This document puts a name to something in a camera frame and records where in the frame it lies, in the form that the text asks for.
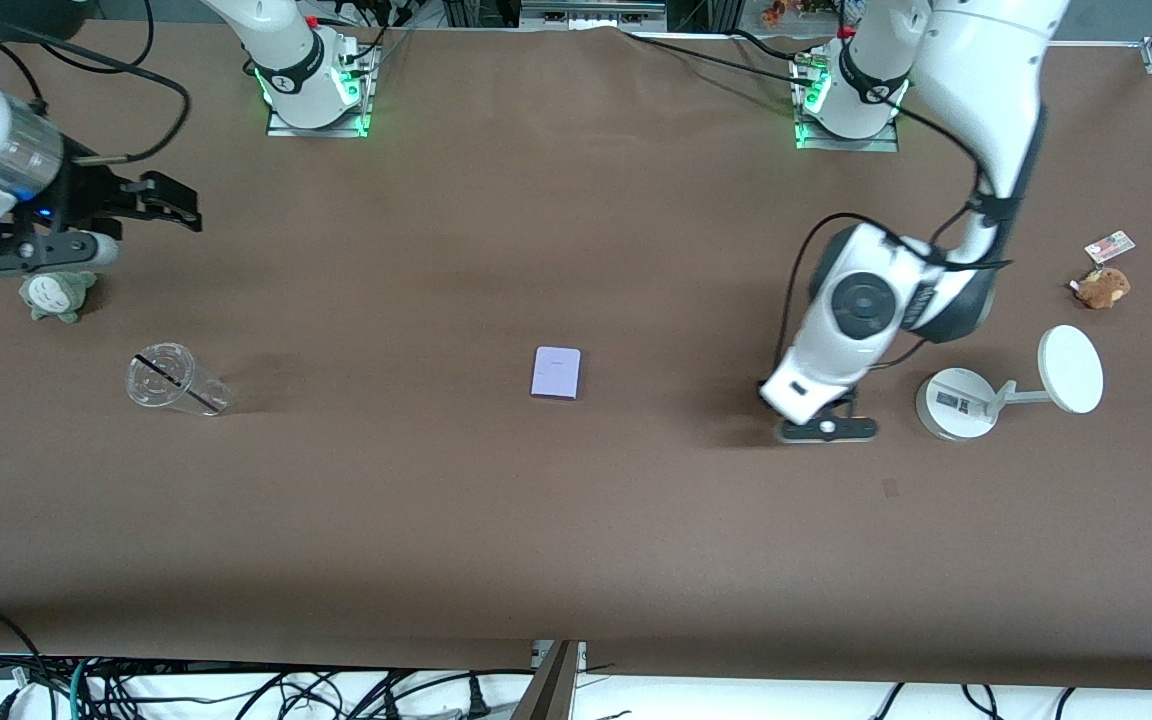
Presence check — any grey totoro plush toy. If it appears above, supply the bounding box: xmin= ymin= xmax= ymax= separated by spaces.
xmin=19 ymin=270 xmax=98 ymax=324

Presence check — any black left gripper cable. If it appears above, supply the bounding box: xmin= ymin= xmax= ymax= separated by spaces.
xmin=771 ymin=90 xmax=1019 ymax=376

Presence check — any clear plastic cup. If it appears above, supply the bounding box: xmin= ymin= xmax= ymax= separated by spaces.
xmin=126 ymin=342 xmax=232 ymax=417

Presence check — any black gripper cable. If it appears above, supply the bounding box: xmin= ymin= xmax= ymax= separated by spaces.
xmin=0 ymin=0 xmax=193 ymax=164
xmin=771 ymin=90 xmax=1019 ymax=376

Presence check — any white round-base desk stand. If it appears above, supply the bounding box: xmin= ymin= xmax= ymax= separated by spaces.
xmin=914 ymin=324 xmax=1105 ymax=442

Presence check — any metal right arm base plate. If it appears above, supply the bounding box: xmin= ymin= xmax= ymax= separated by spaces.
xmin=266 ymin=30 xmax=377 ymax=139

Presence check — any brown plush animal toy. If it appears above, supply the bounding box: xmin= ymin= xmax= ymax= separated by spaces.
xmin=1070 ymin=265 xmax=1132 ymax=310

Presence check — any grey metal box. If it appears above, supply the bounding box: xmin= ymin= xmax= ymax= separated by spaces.
xmin=521 ymin=0 xmax=668 ymax=29

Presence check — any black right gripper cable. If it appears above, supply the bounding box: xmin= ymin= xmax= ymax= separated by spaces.
xmin=0 ymin=0 xmax=193 ymax=164

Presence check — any black cable on table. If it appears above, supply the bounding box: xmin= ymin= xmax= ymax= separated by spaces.
xmin=621 ymin=30 xmax=819 ymax=87

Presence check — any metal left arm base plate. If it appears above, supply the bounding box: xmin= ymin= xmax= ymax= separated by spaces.
xmin=792 ymin=55 xmax=903 ymax=153

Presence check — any brown table cover sheet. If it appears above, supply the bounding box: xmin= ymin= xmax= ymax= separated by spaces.
xmin=0 ymin=20 xmax=1152 ymax=691

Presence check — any lilac folding phone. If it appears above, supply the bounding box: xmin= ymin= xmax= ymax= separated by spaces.
xmin=530 ymin=346 xmax=583 ymax=402

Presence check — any small printed tag card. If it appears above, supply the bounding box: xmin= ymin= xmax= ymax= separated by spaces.
xmin=1085 ymin=231 xmax=1136 ymax=264

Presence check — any black drinking straw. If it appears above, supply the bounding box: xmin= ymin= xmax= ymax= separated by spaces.
xmin=134 ymin=353 xmax=222 ymax=413

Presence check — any grey metal table post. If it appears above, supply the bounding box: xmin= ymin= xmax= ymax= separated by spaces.
xmin=511 ymin=640 xmax=588 ymax=720

